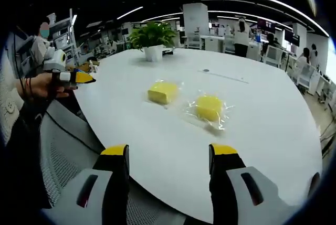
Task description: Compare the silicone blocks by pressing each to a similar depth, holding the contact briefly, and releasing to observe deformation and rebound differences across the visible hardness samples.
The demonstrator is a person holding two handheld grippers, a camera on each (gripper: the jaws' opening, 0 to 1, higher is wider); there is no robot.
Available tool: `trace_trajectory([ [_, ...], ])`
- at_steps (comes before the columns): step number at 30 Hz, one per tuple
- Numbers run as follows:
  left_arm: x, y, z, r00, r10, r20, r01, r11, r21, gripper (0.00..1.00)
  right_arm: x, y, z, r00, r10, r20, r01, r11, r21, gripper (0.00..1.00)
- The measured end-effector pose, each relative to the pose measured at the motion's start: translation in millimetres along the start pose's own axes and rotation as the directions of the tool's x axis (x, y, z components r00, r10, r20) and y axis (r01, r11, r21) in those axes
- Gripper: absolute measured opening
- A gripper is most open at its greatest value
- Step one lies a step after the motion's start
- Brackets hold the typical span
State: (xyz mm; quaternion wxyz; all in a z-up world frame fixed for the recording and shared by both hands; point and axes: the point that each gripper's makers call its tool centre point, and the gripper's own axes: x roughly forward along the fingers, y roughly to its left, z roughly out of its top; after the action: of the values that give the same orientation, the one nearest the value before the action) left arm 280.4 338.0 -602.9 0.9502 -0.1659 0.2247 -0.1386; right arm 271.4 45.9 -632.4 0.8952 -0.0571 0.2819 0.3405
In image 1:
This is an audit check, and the white office chair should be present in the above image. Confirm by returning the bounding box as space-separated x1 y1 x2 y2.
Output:
263 45 284 68
296 63 316 95

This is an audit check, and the dark wall screen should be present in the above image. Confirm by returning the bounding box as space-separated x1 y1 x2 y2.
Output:
256 17 277 35
284 30 300 47

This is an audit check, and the grey mesh office chair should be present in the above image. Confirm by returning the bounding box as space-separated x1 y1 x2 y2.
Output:
39 100 186 225

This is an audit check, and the person's white knit cardigan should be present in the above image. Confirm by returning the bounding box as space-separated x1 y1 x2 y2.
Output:
0 51 26 138

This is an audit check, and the yellow box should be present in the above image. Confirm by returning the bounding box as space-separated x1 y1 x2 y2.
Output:
75 61 101 73

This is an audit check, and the black cable on chair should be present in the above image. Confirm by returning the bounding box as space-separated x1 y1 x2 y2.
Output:
44 109 104 156

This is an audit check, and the crinkled clear plastic bag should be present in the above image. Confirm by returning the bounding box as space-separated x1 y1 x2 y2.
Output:
183 91 236 133

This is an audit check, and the yellow rectangular silicone block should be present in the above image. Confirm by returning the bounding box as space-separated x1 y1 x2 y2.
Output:
147 82 179 105

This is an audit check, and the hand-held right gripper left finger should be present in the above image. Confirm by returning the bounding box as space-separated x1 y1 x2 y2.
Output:
41 143 131 225

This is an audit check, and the person's black clothing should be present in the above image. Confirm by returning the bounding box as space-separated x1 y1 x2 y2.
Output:
4 96 52 210

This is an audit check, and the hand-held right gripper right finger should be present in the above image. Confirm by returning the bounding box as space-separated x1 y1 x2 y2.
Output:
208 143 300 225

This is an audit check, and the green plant in white pot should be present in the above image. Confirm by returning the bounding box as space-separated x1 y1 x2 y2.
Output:
127 22 179 62

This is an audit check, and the person's left hand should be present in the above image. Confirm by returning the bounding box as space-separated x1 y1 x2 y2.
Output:
27 71 70 100

